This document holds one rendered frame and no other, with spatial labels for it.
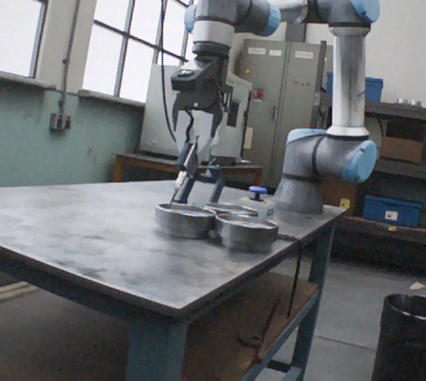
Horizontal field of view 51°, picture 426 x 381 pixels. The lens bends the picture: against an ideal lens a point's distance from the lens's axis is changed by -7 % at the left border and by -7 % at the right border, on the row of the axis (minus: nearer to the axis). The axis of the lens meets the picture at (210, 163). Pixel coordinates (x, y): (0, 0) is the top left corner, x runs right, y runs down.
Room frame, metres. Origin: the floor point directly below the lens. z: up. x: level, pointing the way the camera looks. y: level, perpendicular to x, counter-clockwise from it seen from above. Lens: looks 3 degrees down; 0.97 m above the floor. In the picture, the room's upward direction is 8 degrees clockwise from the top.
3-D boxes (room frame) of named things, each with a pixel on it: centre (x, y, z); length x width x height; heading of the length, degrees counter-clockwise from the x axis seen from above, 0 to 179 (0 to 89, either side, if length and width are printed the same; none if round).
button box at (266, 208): (1.05, -0.11, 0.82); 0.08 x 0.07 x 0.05; 156
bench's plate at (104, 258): (1.11, 0.04, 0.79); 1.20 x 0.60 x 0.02; 156
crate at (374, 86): (4.33, -1.24, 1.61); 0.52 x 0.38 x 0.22; 69
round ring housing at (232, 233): (0.77, -0.07, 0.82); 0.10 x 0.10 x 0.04
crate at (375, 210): (4.12, -1.72, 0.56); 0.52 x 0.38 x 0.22; 63
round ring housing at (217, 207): (0.90, -0.05, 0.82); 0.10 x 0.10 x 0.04
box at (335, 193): (4.32, -1.22, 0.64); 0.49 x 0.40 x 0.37; 71
